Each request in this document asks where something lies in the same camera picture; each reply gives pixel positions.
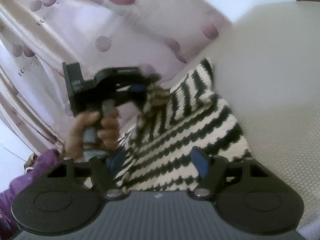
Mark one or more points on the black and white striped sweater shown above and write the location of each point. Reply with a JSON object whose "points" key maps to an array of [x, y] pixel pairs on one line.
{"points": [[175, 140]]}

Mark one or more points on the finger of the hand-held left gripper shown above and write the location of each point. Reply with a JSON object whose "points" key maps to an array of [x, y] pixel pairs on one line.
{"points": [[140, 83]]}

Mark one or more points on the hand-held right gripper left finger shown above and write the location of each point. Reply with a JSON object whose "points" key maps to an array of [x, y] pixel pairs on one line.
{"points": [[117, 161]]}

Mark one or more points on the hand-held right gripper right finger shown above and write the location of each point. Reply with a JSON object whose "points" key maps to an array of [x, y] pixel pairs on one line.
{"points": [[200, 161]]}

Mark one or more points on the person's left forearm purple sleeve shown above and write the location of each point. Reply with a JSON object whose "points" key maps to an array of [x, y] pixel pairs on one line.
{"points": [[27, 185]]}

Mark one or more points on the person's left hand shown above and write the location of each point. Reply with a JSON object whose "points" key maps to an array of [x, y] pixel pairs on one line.
{"points": [[107, 130]]}

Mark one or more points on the pink dotted curtain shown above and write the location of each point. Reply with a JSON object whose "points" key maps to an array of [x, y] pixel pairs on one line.
{"points": [[75, 30]]}

